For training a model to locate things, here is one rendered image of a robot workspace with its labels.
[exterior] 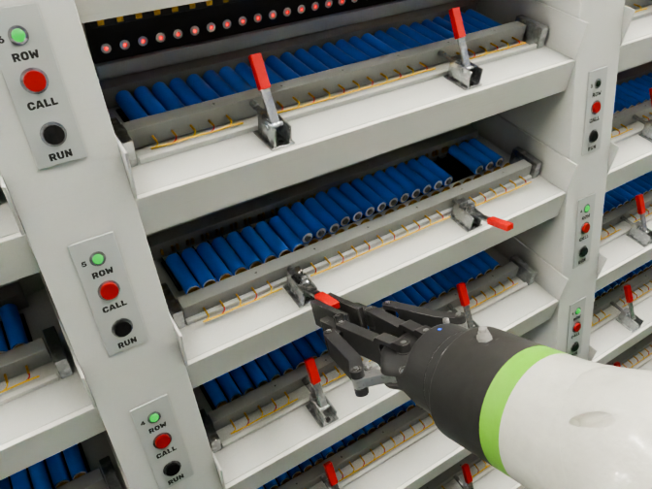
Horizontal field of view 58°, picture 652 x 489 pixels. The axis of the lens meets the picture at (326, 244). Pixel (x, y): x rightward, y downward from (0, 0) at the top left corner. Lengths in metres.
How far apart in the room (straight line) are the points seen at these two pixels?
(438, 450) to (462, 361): 0.61
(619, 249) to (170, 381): 0.84
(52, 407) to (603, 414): 0.50
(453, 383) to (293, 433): 0.41
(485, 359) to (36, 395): 0.45
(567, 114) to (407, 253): 0.31
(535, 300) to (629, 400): 0.68
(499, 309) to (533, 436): 0.62
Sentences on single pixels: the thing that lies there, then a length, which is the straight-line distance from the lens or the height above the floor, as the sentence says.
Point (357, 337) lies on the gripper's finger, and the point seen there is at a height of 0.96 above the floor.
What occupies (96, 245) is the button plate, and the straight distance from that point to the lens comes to 0.56.
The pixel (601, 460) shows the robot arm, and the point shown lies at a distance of 0.35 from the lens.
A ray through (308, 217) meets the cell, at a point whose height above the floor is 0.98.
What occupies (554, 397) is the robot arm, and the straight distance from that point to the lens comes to 0.38.
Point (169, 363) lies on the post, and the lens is 0.64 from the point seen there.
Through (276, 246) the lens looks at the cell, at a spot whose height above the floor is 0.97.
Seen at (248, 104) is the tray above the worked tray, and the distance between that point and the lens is 0.65.
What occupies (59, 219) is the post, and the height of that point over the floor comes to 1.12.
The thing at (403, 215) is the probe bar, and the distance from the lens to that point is 0.79.
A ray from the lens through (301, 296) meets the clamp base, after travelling 0.68.
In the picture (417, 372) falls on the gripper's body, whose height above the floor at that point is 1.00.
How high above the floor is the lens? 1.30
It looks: 28 degrees down
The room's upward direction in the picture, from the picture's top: 8 degrees counter-clockwise
